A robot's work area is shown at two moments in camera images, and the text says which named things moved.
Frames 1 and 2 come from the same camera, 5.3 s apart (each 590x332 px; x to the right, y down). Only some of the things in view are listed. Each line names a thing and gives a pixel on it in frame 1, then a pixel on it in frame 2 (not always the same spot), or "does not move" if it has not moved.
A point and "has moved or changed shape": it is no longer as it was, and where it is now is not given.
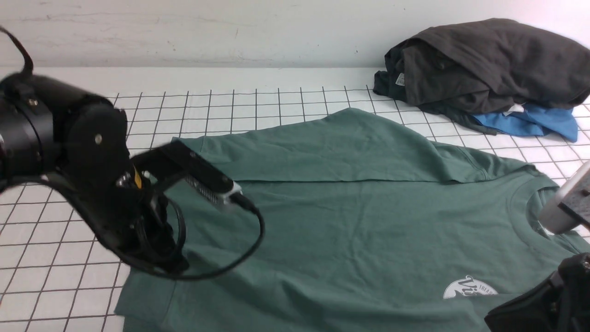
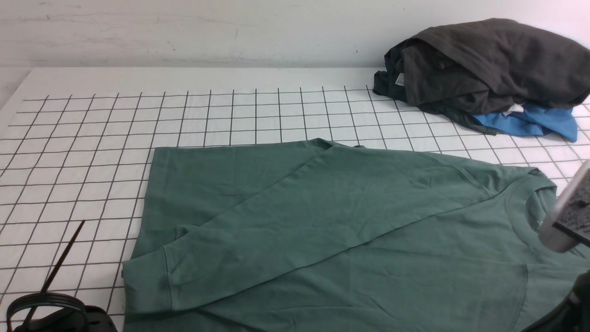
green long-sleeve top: x=358 y=225 has moved or changed shape
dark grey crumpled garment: x=467 y=68 does not move
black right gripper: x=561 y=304 -> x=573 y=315
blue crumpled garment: x=534 y=120 does not move
